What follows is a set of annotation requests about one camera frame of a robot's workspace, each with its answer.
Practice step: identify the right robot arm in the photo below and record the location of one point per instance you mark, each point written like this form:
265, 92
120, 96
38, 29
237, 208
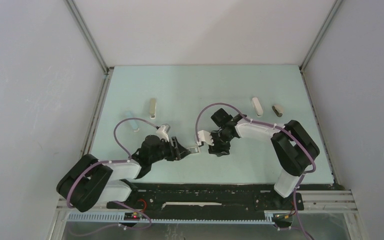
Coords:
294, 147

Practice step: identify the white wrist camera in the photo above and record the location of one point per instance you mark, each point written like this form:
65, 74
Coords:
204, 137
163, 132

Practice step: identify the grey cable duct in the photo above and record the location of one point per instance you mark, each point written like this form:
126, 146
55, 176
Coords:
121, 217

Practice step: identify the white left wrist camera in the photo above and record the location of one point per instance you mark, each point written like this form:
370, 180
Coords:
163, 132

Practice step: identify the staple box tray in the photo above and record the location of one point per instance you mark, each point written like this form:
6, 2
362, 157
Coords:
194, 150

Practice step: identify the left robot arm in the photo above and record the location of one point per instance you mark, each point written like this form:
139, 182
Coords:
91, 181

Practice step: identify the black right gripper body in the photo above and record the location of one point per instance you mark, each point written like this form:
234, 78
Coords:
221, 141

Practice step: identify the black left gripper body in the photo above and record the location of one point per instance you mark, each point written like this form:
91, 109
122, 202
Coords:
165, 151

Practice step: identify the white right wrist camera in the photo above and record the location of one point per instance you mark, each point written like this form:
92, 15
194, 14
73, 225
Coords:
204, 137

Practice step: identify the light blue white stapler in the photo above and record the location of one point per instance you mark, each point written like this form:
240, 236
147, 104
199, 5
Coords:
132, 122

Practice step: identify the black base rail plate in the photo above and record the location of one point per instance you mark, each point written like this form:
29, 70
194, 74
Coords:
210, 201

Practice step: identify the aluminium frame rail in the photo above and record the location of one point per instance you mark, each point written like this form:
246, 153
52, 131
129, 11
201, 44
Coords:
87, 35

